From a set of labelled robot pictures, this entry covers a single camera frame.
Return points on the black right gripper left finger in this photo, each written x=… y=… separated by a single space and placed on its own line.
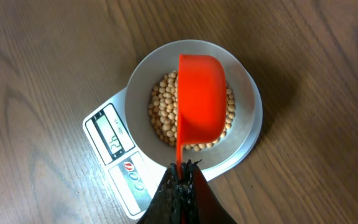
x=164 y=208

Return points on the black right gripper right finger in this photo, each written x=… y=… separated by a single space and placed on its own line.
x=204 y=207

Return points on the red plastic measuring scoop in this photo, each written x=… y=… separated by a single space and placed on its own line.
x=201 y=102

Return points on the white digital kitchen scale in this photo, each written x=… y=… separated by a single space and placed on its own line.
x=135 y=175

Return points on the soybeans in bowl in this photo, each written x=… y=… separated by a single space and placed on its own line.
x=162 y=112

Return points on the grey plastic bowl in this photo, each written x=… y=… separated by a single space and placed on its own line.
x=145 y=93

